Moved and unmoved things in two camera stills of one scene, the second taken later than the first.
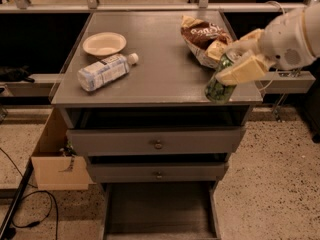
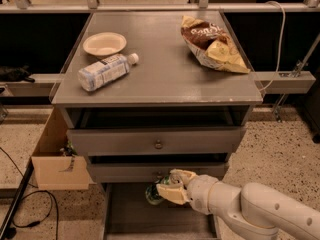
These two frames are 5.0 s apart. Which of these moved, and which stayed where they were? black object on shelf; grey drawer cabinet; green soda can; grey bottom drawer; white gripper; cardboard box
Moved: white gripper; green soda can
Stayed: cardboard box; grey drawer cabinet; grey bottom drawer; black object on shelf
